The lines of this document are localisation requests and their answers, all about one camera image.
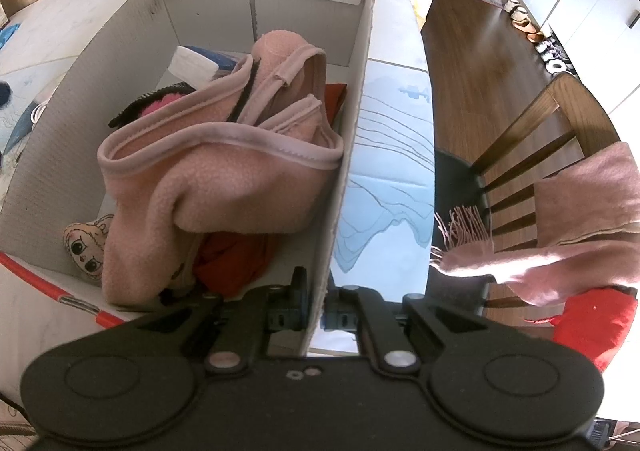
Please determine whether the white and blue packet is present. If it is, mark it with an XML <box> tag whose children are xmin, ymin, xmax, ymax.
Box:
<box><xmin>170</xmin><ymin>45</ymin><xmax>242</xmax><ymax>85</ymax></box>

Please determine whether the white cardboard box red edge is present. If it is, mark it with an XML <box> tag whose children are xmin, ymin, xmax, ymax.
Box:
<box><xmin>0</xmin><ymin>0</ymin><xmax>379</xmax><ymax>357</ymax></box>

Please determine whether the pink fleece garment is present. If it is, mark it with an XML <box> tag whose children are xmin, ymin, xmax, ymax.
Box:
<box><xmin>97</xmin><ymin>30</ymin><xmax>346</xmax><ymax>310</ymax></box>

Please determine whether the pale blue line-print placemat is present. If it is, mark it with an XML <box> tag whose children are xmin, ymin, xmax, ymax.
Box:
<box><xmin>330</xmin><ymin>58</ymin><xmax>437</xmax><ymax>298</ymax></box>

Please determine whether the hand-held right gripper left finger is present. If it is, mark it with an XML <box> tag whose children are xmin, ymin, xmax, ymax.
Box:
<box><xmin>125</xmin><ymin>266</ymin><xmax>308</xmax><ymax>376</ymax></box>

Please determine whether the wooden slat-back chair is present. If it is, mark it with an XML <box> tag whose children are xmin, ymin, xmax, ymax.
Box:
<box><xmin>431</xmin><ymin>72</ymin><xmax>622</xmax><ymax>323</ymax></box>

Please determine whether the pink fringed scarf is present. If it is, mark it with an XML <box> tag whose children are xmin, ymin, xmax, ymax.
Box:
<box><xmin>429</xmin><ymin>141</ymin><xmax>640</xmax><ymax>309</ymax></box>

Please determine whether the black cloth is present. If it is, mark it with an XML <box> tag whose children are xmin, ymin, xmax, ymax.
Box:
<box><xmin>107</xmin><ymin>84</ymin><xmax>194</xmax><ymax>128</ymax></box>

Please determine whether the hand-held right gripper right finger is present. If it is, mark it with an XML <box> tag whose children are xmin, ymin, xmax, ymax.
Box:
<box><xmin>322</xmin><ymin>283</ymin><xmax>505</xmax><ymax>375</ymax></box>

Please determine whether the round blue white placemat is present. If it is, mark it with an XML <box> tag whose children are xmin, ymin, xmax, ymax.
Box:
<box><xmin>0</xmin><ymin>81</ymin><xmax>57</xmax><ymax>158</ymax></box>

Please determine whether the doll face plush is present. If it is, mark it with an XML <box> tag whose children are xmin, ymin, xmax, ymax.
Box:
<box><xmin>62</xmin><ymin>214</ymin><xmax>117</xmax><ymax>288</ymax></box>

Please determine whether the row of shoes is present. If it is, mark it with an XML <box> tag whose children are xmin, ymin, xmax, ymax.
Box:
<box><xmin>502</xmin><ymin>0</ymin><xmax>577</xmax><ymax>78</ymax></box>

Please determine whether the red cloth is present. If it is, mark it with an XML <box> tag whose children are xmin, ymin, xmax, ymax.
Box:
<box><xmin>192</xmin><ymin>81</ymin><xmax>350</xmax><ymax>298</ymax></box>

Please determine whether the pink fuzzy strawberry plush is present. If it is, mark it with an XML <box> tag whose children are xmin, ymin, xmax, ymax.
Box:
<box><xmin>137</xmin><ymin>91</ymin><xmax>192</xmax><ymax>120</ymax></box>

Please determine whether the white shoe cabinet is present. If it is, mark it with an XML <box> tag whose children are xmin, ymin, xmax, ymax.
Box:
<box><xmin>515</xmin><ymin>0</ymin><xmax>640</xmax><ymax>116</ymax></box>

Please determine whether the red fabric bundle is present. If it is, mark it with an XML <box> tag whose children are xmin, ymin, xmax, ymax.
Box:
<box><xmin>552</xmin><ymin>287</ymin><xmax>640</xmax><ymax>375</ymax></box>

